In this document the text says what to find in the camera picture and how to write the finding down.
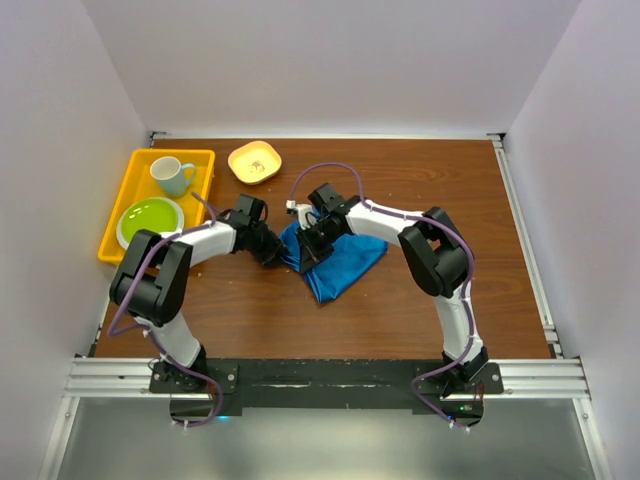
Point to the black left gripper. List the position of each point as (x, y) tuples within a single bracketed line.
[(268, 256)]

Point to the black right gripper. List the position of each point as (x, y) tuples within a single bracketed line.
[(309, 253)]

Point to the blue cloth napkin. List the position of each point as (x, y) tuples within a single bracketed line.
[(352, 258)]

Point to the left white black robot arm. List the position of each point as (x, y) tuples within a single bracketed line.
[(150, 283)]

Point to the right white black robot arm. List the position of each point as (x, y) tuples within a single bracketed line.
[(440, 262)]

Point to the yellow square bowl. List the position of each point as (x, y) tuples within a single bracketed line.
[(254, 162)]

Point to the green plate white rim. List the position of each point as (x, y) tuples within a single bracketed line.
[(157, 214)]

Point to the light blue ceramic mug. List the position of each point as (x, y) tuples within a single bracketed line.
[(173, 177)]

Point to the yellow plastic tray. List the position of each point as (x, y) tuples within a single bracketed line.
[(138, 185)]

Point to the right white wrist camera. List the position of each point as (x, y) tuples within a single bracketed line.
[(304, 213)]

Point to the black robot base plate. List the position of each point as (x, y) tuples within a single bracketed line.
[(327, 384)]

